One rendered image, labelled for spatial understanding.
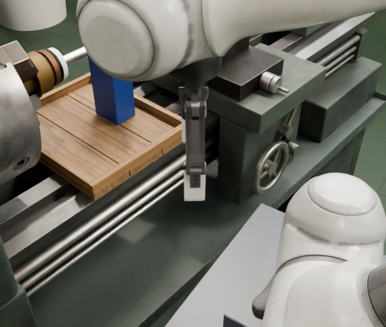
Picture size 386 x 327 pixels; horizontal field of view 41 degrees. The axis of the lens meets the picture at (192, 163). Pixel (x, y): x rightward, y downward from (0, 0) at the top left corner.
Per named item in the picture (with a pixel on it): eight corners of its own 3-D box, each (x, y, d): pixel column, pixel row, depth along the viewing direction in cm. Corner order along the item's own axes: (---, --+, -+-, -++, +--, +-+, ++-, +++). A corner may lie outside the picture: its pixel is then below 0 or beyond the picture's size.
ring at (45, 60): (23, 69, 95) (63, 52, 101) (-5, 54, 100) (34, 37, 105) (32, 111, 101) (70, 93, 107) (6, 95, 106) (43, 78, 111)
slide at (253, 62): (240, 102, 124) (241, 85, 121) (118, 47, 146) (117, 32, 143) (282, 73, 134) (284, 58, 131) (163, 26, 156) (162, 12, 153)
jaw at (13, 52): (-14, 104, 93) (-4, 72, 84) (-31, 81, 93) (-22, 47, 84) (37, 80, 100) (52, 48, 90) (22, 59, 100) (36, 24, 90)
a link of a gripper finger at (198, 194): (205, 161, 71) (205, 164, 71) (204, 197, 76) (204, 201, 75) (183, 161, 71) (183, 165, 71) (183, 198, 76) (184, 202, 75)
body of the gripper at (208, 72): (163, 28, 70) (166, 87, 76) (163, 60, 63) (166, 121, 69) (219, 28, 70) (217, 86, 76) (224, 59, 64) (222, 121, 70)
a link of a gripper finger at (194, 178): (200, 155, 70) (202, 169, 67) (200, 182, 73) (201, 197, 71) (189, 155, 70) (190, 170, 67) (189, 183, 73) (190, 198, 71)
